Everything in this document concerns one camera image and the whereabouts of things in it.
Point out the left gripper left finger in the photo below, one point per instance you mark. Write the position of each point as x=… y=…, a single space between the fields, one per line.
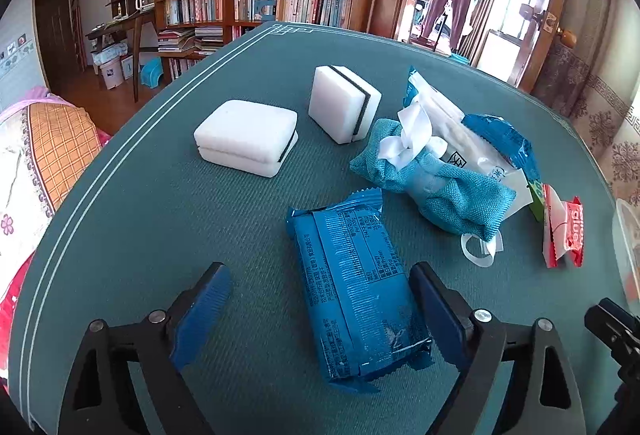
x=100 y=397

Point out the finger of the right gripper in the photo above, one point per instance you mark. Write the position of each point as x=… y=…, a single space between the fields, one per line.
x=619 y=331

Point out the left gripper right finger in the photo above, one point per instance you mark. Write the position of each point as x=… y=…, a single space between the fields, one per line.
x=542 y=396

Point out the red and white glue packet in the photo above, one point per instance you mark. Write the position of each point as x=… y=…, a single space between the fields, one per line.
x=564 y=229

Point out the blue snack packet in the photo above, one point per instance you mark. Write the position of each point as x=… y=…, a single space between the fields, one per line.
x=362 y=312
x=510 y=143

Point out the white plastic mask bag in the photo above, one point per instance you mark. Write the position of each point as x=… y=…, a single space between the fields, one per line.
x=429 y=121

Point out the white sponge with black stripe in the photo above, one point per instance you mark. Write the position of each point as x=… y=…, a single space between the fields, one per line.
x=342 y=103

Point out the clear plastic bowl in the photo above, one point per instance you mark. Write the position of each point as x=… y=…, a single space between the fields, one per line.
x=625 y=234

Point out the green dotted box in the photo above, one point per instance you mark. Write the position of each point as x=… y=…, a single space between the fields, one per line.
x=537 y=206

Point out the teal cloth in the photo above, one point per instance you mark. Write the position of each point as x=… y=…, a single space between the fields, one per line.
x=457 y=200

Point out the patterned curtain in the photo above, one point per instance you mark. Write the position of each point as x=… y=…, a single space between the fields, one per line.
x=595 y=85

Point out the bed with patterned quilt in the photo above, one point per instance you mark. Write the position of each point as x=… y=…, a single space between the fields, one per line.
x=46 y=144

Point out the wooden door with knob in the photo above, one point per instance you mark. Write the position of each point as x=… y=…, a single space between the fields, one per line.
x=540 y=10

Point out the white waste bin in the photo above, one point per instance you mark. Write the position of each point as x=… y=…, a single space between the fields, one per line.
x=112 y=73

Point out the wooden side desk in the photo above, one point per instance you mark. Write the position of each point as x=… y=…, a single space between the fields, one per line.
x=126 y=16

